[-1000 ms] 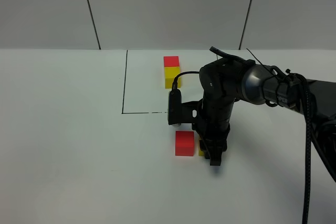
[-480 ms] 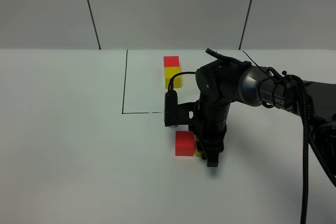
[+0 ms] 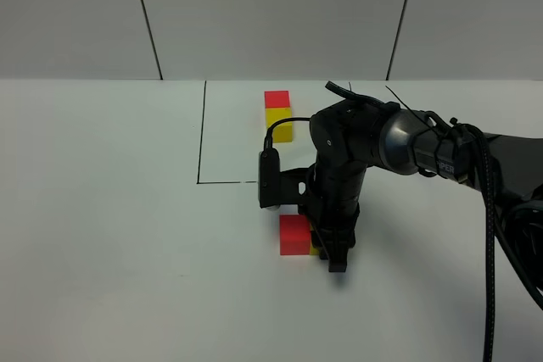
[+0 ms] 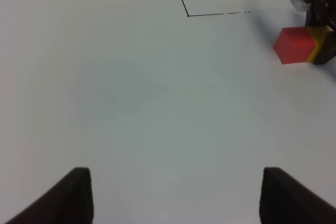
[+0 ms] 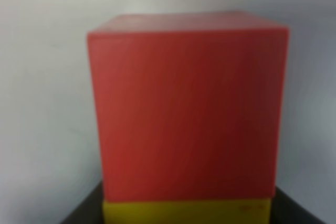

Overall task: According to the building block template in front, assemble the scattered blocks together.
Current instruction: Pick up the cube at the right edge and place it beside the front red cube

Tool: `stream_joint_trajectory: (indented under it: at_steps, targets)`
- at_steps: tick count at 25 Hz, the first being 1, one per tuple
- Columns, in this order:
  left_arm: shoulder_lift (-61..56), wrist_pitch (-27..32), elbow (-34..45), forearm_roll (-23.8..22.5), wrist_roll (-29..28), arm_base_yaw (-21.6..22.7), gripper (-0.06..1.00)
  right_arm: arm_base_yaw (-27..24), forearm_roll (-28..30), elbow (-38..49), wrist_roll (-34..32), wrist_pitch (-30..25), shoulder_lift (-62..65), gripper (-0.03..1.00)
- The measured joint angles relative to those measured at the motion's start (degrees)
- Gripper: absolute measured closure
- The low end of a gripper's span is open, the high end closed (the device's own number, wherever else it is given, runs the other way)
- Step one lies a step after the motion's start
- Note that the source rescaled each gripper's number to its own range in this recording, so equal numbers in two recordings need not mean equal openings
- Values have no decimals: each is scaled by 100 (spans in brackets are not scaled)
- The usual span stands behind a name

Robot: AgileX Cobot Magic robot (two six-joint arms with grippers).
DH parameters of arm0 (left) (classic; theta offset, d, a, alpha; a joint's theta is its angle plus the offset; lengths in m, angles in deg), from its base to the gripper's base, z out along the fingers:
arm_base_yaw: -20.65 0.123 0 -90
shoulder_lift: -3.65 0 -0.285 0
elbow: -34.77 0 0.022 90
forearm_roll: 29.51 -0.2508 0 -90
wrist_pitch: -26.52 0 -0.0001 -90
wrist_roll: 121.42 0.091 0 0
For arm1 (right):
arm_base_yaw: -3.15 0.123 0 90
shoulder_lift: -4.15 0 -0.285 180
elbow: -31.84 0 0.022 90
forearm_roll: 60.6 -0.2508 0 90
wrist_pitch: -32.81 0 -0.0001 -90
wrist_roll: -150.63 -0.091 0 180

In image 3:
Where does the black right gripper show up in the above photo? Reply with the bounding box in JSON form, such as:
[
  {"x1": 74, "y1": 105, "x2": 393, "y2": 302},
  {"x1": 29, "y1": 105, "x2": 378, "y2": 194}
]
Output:
[{"x1": 280, "y1": 162, "x2": 361, "y2": 273}]

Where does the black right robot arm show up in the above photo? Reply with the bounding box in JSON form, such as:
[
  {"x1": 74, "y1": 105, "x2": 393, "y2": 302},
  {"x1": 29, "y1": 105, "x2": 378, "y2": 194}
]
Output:
[{"x1": 259, "y1": 95, "x2": 542, "y2": 317}]

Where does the yellow template block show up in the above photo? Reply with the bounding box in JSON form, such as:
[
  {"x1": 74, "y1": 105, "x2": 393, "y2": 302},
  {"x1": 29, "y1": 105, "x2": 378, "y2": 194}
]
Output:
[{"x1": 266, "y1": 108, "x2": 294, "y2": 143}]

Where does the red template block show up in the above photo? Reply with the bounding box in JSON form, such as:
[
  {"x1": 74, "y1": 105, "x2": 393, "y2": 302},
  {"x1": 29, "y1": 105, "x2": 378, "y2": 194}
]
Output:
[{"x1": 264, "y1": 90, "x2": 290, "y2": 109}]

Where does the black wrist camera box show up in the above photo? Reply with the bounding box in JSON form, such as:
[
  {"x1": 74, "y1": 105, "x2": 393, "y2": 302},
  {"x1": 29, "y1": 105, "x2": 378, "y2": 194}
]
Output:
[{"x1": 258, "y1": 148, "x2": 281, "y2": 209}]

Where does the black camera cable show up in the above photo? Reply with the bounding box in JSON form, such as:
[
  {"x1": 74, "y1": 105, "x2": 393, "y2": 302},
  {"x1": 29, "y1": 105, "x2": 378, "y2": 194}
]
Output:
[{"x1": 263, "y1": 116, "x2": 312, "y2": 152}]

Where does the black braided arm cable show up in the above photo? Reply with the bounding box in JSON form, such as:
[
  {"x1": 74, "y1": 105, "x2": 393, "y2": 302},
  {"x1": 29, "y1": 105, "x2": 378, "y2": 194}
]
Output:
[{"x1": 449, "y1": 118, "x2": 543, "y2": 362}]

